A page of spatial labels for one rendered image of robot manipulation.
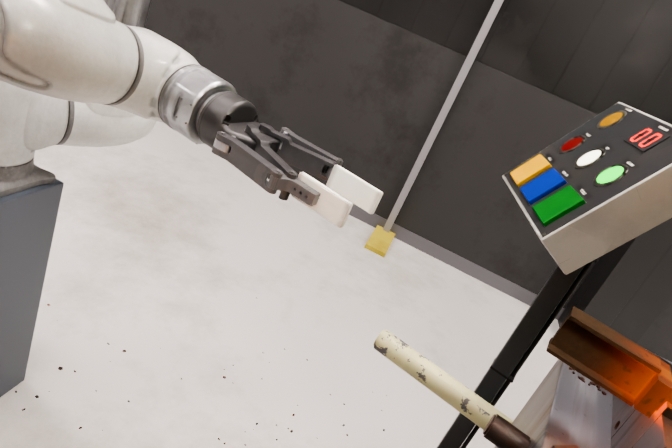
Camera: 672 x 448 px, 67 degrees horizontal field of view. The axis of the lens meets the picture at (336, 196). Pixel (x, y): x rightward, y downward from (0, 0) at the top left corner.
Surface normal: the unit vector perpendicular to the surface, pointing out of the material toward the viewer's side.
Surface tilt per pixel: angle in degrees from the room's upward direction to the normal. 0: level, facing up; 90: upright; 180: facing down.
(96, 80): 99
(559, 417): 0
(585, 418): 0
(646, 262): 90
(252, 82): 90
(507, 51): 90
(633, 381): 90
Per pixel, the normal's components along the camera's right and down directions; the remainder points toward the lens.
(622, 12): -0.28, 0.28
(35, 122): 0.73, 0.50
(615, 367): -0.49, 0.15
